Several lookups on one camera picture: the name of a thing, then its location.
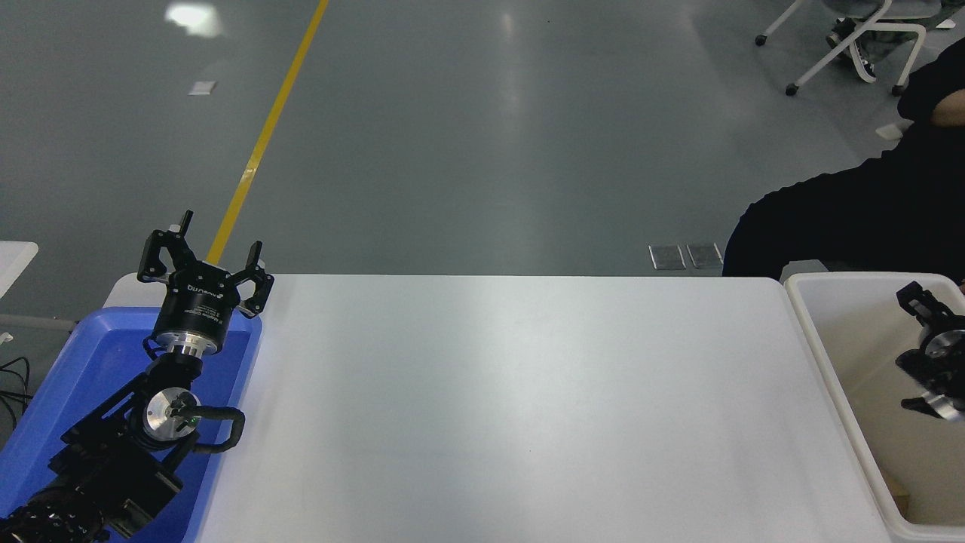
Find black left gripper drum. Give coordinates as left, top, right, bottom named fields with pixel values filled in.
left=153, top=265, right=241, bottom=348

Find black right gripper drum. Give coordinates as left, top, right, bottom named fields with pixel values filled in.
left=921, top=311, right=965, bottom=344

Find large pale plastic bin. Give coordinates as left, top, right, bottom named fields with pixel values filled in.
left=784, top=272, right=965, bottom=543

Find person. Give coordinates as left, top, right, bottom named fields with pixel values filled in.
left=823, top=0, right=945, bottom=83
left=721, top=54, right=965, bottom=286

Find blue plastic tray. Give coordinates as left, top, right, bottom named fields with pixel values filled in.
left=0, top=305, right=263, bottom=543

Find white side table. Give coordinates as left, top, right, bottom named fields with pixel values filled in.
left=0, top=240, right=39, bottom=299

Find tan paper scrap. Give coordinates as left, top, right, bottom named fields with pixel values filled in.
left=878, top=468, right=914, bottom=523

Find white rolling chair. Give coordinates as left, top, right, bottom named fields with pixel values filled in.
left=755, top=0, right=957, bottom=97

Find black cables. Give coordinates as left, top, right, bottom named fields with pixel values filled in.
left=0, top=357, right=32, bottom=431

